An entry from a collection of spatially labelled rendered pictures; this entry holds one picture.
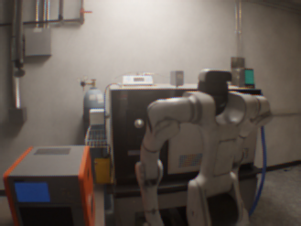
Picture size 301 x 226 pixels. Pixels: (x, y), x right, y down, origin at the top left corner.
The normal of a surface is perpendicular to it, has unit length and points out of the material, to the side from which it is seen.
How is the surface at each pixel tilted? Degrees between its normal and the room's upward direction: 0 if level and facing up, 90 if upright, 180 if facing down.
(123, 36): 90
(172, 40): 90
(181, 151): 90
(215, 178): 96
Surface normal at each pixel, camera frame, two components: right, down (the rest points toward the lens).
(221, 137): 0.33, 0.26
